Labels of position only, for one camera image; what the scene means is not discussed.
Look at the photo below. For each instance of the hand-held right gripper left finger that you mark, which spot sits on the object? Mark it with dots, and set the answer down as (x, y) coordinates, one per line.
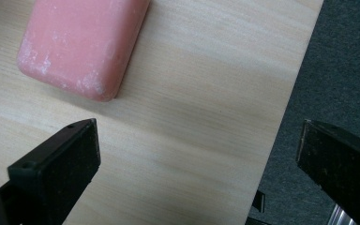
(59, 165)

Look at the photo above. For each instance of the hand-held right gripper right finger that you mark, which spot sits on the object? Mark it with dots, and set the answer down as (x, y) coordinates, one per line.
(340, 162)

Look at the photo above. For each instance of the pink soap bar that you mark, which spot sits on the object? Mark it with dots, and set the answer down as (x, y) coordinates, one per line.
(78, 47)

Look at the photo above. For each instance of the black table bracket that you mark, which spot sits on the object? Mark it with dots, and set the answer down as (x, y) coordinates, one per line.
(258, 201)

